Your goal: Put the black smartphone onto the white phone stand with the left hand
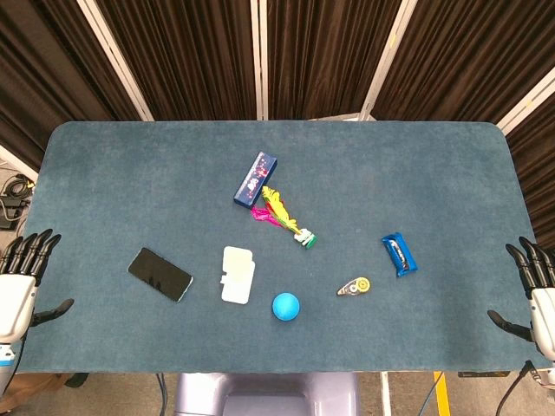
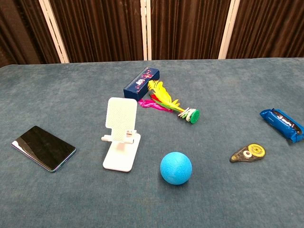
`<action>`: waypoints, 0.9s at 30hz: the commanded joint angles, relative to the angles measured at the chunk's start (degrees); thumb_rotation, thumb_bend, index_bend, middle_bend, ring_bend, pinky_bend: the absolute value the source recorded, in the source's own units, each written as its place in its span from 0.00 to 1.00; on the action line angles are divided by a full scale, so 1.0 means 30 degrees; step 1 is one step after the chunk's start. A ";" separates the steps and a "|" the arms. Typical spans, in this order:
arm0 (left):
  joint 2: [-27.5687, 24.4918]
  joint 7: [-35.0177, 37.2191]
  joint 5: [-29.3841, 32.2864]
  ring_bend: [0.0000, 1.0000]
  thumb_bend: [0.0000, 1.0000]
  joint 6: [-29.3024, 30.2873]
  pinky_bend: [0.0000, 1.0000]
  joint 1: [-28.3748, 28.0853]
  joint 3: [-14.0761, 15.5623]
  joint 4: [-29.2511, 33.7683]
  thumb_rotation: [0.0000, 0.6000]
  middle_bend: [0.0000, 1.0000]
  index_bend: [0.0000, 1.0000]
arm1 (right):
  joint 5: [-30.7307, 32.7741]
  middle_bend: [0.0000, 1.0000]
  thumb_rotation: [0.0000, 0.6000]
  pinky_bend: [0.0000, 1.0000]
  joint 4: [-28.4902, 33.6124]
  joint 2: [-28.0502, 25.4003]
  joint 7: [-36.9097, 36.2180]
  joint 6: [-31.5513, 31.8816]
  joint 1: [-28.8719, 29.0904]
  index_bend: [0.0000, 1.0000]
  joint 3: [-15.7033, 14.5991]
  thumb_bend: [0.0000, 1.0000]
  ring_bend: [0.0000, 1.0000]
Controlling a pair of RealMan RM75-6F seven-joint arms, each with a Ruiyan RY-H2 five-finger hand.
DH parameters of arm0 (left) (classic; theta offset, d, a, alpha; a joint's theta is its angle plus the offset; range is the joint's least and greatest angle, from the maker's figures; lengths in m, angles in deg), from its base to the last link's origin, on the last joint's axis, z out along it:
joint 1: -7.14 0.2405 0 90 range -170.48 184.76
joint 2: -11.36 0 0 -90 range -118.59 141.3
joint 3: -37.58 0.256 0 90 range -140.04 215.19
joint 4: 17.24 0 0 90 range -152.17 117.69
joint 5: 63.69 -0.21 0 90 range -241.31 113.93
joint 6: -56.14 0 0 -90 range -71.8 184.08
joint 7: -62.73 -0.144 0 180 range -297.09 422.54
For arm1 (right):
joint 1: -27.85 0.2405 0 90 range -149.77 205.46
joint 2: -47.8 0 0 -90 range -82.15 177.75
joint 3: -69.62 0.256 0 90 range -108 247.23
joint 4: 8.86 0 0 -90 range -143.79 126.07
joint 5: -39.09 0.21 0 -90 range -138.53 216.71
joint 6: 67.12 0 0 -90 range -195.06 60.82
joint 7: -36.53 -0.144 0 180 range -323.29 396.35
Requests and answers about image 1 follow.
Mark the black cable bundle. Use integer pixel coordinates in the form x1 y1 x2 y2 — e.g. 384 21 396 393
0 172 36 231

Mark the white table leg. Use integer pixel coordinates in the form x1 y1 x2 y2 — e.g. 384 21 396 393
380 371 392 416

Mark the white plastic piece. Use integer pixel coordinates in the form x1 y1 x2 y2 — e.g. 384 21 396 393
218 245 257 305

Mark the brown pleated screen panel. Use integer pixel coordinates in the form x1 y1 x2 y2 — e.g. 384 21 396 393
0 0 153 174
362 0 555 127
77 0 266 121
258 0 411 121

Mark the colourful feather shuttlecock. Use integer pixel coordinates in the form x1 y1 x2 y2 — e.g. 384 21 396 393
251 185 318 250

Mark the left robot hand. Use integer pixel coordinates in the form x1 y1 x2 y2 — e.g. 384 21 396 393
0 229 75 344

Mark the correction tape dispenser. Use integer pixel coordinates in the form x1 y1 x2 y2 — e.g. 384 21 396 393
336 276 372 297

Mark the blue ball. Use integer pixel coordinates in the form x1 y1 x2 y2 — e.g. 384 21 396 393
271 292 301 322

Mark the blue felt table cloth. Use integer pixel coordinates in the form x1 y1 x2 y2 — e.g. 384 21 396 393
16 120 551 374

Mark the lavender robot base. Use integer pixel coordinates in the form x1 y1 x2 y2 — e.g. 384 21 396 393
173 372 362 416

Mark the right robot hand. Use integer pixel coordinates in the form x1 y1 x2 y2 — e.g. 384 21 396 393
486 236 555 361

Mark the black smartphone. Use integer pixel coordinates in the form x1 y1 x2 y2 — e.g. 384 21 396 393
127 247 194 304

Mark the blue cookie snack pack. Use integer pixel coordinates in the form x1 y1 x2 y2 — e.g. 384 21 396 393
381 232 419 278

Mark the dark blue patterned box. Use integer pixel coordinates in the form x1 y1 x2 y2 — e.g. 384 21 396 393
232 151 279 208

